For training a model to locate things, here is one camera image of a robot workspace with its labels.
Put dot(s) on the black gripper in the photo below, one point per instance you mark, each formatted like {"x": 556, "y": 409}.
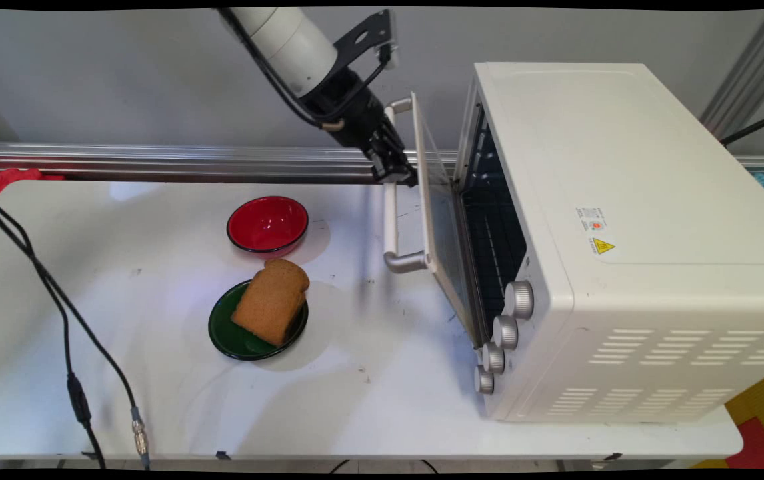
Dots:
{"x": 355, "y": 110}

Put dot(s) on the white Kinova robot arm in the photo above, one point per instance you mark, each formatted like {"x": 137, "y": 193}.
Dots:
{"x": 282, "y": 40}

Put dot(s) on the red bowl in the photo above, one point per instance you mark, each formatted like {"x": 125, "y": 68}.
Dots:
{"x": 267, "y": 223}

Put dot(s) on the brown bread slice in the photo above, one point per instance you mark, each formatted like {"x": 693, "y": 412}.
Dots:
{"x": 272, "y": 300}

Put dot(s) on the largest silver oven knob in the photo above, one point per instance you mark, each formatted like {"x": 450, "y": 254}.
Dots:
{"x": 520, "y": 299}

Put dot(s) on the yellow warning sticker label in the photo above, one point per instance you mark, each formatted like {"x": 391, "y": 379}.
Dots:
{"x": 598, "y": 233}

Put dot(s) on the white toaster oven body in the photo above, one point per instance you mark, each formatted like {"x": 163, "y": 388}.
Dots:
{"x": 622, "y": 166}

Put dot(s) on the dark green plate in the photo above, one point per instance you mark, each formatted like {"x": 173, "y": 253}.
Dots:
{"x": 235, "y": 336}

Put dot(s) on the smallest silver oven knob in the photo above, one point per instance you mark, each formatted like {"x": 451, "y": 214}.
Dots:
{"x": 484, "y": 380}

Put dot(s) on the red cloth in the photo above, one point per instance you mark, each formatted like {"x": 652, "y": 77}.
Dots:
{"x": 2, "y": 178}

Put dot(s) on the yellow floor mat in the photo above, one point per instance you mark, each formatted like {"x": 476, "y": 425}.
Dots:
{"x": 762, "y": 396}

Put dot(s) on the red floor mat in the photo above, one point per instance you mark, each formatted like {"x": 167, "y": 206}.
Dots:
{"x": 758, "y": 446}

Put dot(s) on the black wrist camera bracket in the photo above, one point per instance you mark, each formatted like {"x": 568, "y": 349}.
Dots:
{"x": 362, "y": 36}

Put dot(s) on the aluminium frame rail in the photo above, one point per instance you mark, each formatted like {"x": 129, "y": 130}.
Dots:
{"x": 122, "y": 163}

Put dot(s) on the aluminium frame post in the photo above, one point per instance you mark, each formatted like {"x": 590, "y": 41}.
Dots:
{"x": 748, "y": 73}

